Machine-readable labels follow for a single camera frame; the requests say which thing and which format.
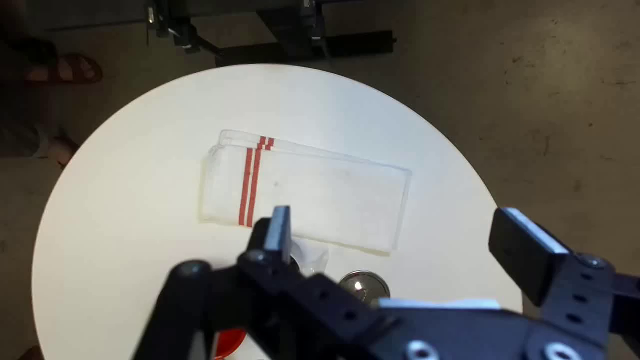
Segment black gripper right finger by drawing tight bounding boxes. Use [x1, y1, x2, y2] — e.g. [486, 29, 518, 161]
[488, 207, 640, 360]

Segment flat steel dish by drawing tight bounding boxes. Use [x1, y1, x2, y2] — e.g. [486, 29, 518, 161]
[338, 269, 394, 310]

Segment large red bowl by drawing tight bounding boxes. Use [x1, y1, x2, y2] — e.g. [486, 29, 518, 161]
[210, 329, 250, 360]

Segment person foot in sandal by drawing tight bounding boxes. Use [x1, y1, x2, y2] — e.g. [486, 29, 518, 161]
[17, 51, 106, 87]

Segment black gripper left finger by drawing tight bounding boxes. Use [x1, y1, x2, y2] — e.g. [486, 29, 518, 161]
[132, 205, 401, 360]

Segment white towel red stripes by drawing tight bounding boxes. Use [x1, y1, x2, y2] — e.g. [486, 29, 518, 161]
[197, 128, 414, 259]

